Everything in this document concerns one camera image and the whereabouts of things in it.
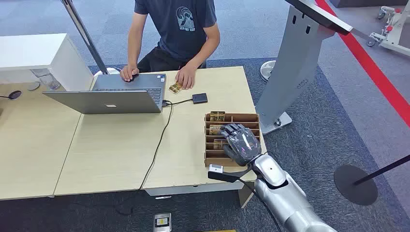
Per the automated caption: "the silver kiosk stand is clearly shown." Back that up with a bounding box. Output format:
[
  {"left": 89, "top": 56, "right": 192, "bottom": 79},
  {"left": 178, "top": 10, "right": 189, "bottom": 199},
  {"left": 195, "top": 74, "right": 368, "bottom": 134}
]
[{"left": 255, "top": 5, "right": 336, "bottom": 136}]

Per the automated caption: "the clear glass object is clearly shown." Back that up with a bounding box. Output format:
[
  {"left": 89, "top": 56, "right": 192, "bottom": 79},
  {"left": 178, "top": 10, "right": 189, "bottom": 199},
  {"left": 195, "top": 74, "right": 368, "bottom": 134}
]
[{"left": 32, "top": 69, "right": 61, "bottom": 90}]

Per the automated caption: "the white wheeled cart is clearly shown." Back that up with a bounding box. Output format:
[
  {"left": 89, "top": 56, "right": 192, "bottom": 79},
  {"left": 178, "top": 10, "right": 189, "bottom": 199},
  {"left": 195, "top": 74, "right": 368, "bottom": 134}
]
[{"left": 366, "top": 0, "right": 410, "bottom": 58}]

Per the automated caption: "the grey laptop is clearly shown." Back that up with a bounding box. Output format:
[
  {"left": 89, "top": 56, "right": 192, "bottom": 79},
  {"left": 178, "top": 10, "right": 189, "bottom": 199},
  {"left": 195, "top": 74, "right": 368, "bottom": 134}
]
[{"left": 42, "top": 73, "right": 167, "bottom": 115}]

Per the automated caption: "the round silver pole base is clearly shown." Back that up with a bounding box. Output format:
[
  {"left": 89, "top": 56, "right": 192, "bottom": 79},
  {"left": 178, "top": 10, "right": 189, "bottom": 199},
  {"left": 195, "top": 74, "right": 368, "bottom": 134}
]
[{"left": 93, "top": 67, "right": 121, "bottom": 77}]

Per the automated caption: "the black stanchion pole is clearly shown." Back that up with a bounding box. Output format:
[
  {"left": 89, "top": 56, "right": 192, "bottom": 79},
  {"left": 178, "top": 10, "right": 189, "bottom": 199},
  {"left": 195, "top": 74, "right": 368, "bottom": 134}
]
[{"left": 353, "top": 154, "right": 410, "bottom": 186}]

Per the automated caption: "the person's left hand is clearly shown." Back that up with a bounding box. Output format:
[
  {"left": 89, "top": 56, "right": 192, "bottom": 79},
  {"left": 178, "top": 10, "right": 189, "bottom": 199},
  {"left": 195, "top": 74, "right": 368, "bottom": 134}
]
[{"left": 175, "top": 65, "right": 197, "bottom": 90}]

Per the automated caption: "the white cabinet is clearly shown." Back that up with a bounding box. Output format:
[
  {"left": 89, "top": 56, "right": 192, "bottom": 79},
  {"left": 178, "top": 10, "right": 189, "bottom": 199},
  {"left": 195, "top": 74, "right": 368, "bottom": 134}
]
[{"left": 0, "top": 33, "right": 94, "bottom": 92}]

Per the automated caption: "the round white stand base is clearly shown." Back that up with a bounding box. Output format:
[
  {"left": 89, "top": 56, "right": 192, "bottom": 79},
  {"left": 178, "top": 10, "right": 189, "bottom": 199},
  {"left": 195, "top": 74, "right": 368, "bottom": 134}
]
[{"left": 260, "top": 60, "right": 277, "bottom": 82}]

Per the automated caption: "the person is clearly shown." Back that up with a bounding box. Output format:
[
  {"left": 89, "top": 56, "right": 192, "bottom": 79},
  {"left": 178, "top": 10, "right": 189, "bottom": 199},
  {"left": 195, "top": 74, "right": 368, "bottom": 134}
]
[{"left": 120, "top": 0, "right": 221, "bottom": 90}]

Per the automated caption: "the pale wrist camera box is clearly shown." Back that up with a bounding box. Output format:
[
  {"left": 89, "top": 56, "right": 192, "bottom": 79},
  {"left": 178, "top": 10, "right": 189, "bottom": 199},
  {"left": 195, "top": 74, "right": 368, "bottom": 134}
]
[{"left": 207, "top": 164, "right": 254, "bottom": 184}]

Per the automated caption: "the small grey floor device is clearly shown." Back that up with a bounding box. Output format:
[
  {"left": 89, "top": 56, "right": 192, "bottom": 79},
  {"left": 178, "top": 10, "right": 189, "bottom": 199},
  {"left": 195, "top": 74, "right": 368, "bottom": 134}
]
[{"left": 153, "top": 213, "right": 172, "bottom": 232}]

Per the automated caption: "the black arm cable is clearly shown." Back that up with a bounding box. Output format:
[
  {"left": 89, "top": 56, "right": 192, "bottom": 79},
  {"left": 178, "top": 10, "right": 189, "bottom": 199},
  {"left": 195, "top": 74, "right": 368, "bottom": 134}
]
[{"left": 237, "top": 177, "right": 282, "bottom": 232}]

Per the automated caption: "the person's right hand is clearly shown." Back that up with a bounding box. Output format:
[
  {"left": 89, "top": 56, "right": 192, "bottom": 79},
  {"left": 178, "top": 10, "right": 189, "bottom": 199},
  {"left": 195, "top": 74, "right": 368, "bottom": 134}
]
[{"left": 120, "top": 64, "right": 140, "bottom": 82}]

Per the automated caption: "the black round stanchion base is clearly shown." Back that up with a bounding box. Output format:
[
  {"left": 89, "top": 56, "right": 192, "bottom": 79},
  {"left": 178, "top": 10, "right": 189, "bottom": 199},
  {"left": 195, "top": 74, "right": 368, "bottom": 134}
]
[{"left": 334, "top": 164, "right": 379, "bottom": 206}]

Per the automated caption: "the wooden slotted card holder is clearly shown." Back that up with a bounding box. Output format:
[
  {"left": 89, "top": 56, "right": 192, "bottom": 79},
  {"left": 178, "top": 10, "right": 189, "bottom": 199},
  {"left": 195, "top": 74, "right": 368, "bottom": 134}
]
[{"left": 204, "top": 111, "right": 262, "bottom": 168}]

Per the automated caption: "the silver slanted pole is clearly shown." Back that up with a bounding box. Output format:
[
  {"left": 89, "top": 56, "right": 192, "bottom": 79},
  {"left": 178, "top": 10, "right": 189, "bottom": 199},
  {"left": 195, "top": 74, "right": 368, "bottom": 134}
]
[{"left": 60, "top": 0, "right": 110, "bottom": 75}]

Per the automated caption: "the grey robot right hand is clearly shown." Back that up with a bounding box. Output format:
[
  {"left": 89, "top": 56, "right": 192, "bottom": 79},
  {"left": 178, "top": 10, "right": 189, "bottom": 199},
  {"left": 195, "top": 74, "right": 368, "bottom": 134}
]
[{"left": 219, "top": 123, "right": 262, "bottom": 167}]

